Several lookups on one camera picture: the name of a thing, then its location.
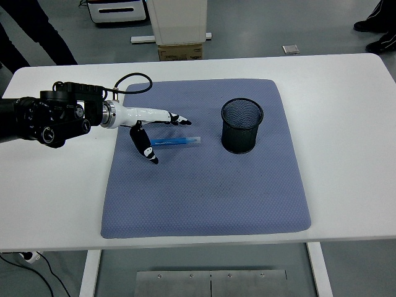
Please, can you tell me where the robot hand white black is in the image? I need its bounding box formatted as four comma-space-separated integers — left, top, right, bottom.
111, 101, 193, 165

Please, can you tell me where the blue marker clear cap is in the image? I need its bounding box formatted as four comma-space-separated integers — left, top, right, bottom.
149, 136, 202, 147

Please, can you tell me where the black mesh pen holder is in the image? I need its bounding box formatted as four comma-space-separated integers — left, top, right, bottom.
220, 98, 265, 155

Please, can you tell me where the white base bar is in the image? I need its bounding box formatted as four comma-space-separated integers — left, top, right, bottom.
130, 32, 213, 44

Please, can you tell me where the brown cardboard box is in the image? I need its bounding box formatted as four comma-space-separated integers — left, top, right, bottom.
157, 43, 204, 62

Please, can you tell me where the blue-grey textured mat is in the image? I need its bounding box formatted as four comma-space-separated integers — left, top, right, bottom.
100, 78, 312, 239

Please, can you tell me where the white cabinet unit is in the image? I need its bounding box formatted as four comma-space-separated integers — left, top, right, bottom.
147, 0, 209, 46

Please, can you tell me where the white device with dark slot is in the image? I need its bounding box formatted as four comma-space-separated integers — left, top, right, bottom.
87, 0, 147, 24

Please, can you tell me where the person in dark trousers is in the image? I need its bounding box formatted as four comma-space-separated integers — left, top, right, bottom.
0, 0, 79, 75

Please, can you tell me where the white table leg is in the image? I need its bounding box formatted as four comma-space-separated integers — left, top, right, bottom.
306, 242, 334, 297
78, 249, 102, 297

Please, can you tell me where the person in striped trousers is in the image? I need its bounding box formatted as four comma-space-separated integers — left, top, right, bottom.
353, 0, 396, 54

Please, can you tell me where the black floor cable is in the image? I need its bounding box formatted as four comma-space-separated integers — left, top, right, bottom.
0, 252, 72, 297

